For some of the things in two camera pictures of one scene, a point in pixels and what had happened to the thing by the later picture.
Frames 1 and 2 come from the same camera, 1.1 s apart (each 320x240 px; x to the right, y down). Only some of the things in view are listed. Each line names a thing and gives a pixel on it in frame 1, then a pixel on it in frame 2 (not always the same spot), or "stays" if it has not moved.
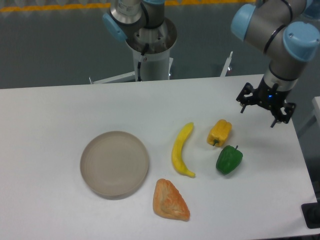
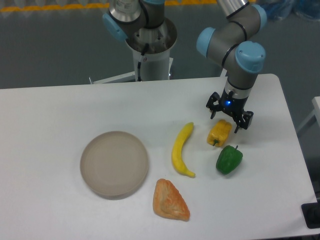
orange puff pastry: [168, 202] stays
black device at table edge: [311, 213] stays
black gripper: [270, 97] → [231, 105]
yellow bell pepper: [219, 133] stays
